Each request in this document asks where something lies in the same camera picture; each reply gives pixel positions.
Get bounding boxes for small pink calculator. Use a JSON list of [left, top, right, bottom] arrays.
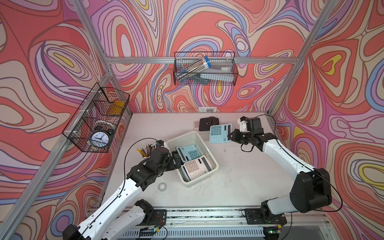
[[194, 121, 200, 131]]

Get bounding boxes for black wire basket back wall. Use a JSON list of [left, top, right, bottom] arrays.
[[173, 50, 239, 86]]

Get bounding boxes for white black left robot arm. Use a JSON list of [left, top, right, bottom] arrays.
[[63, 140, 176, 240]]

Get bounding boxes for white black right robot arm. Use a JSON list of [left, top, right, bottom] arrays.
[[229, 117, 332, 223]]

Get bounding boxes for black alarm clock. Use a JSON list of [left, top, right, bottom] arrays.
[[90, 126, 115, 149]]

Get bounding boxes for dark maroon calculator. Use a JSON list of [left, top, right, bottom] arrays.
[[199, 117, 220, 132]]

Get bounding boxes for white barcode label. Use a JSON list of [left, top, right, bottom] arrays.
[[199, 107, 217, 113]]

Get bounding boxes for black wire basket wall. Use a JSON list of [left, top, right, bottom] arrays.
[[173, 50, 239, 86], [62, 83, 130, 153]]

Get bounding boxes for light blue calculator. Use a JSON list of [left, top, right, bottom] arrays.
[[210, 124, 232, 144], [176, 144, 202, 163]]

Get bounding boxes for white plastic storage box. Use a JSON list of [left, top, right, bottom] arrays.
[[167, 131, 219, 187]]

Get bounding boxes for yellow sticky notes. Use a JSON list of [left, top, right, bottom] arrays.
[[107, 101, 125, 117]]

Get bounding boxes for grey stapler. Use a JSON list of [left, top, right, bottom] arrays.
[[199, 68, 235, 82]]

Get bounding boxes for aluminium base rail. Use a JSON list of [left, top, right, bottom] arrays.
[[74, 206, 331, 240]]

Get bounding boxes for clear tape roll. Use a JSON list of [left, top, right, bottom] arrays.
[[159, 183, 167, 192]]

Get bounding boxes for white pink-keyed calculator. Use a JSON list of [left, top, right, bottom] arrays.
[[183, 155, 214, 181]]

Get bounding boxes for pencil holder with pencils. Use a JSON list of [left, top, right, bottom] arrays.
[[137, 144, 156, 159]]

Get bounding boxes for pencil tube blue cap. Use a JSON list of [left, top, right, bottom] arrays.
[[175, 56, 212, 83]]

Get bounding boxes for black wire basket left wall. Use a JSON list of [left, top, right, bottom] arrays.
[[62, 83, 130, 153]]

